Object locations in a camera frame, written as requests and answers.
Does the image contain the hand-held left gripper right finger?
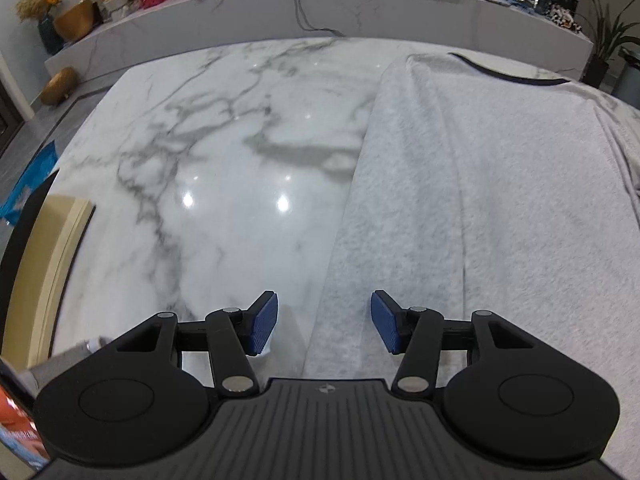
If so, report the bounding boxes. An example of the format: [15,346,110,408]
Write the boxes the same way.
[370,289,539,399]

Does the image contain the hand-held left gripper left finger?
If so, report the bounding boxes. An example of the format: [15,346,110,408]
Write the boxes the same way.
[102,290,279,399]

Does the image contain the grey sweater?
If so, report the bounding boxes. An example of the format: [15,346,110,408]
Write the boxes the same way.
[304,52,640,413]

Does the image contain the beige chair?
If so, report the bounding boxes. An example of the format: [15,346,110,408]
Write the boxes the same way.
[0,194,96,367]

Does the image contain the orange printed packet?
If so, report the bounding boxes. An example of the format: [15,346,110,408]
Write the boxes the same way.
[0,360,52,472]

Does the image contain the blue plastic bag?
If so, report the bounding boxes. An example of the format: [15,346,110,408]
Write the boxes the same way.
[0,141,60,224]

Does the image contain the gold round ornament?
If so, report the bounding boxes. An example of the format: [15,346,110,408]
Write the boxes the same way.
[40,67,79,106]

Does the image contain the grey trash can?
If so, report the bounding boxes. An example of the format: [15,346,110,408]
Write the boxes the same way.
[610,47,640,104]

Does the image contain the black white cow figurines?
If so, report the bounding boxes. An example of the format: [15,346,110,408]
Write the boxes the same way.
[547,4,584,35]

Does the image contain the wooden bowl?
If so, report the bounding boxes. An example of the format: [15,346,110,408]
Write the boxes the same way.
[52,0,99,44]

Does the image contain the dark blue vase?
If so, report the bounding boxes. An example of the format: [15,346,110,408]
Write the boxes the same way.
[37,15,64,56]

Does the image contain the potted plant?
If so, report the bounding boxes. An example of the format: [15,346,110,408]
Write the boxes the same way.
[575,0,640,89]

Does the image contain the dried flower bouquet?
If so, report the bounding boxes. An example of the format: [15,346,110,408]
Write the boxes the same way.
[15,0,63,23]

